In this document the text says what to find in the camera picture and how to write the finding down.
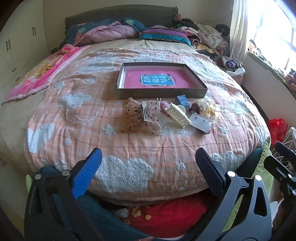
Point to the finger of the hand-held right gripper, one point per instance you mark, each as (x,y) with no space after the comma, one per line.
(279,169)
(286,153)

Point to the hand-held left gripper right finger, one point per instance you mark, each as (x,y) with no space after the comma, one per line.
(211,172)

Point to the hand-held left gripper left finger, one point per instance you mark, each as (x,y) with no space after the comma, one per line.
(86,172)

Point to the cream hair claw clip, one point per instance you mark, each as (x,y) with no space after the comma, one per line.
(178,115)

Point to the pink hair scrunchie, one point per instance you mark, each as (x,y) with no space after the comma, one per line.
(164,106)

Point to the grey cardboard box tray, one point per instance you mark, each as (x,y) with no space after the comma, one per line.
(161,93)

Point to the green blanket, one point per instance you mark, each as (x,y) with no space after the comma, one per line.
(261,166)

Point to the red plastic bag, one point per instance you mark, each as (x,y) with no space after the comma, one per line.
(277,129)

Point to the peach cloud pattern quilt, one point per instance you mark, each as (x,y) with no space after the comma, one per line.
(92,139)

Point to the red floral cloth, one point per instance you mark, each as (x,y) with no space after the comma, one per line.
(173,215)

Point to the yellow ribbon bow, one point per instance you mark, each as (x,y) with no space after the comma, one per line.
(211,110)

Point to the small blue box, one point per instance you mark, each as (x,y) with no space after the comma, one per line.
(182,100)

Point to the clothes on windowsill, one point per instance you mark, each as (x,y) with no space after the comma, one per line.
(266,60)

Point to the basket of clothes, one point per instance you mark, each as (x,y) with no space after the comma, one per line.
(231,64)

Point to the pink cartoon blanket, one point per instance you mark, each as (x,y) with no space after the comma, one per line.
(41,71)

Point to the window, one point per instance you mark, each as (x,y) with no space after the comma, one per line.
(272,27)

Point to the cream curtain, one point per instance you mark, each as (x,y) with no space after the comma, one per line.
(238,27)

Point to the pile of clothes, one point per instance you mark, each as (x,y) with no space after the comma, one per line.
(208,34)

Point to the dark blue pink comforter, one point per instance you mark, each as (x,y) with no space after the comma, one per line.
(104,32)

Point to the purple teal striped pillow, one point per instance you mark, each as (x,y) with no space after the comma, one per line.
(161,34)

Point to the cream wardrobe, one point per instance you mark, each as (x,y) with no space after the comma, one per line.
(20,34)

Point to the dark grey headboard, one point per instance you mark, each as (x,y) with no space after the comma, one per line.
(115,14)

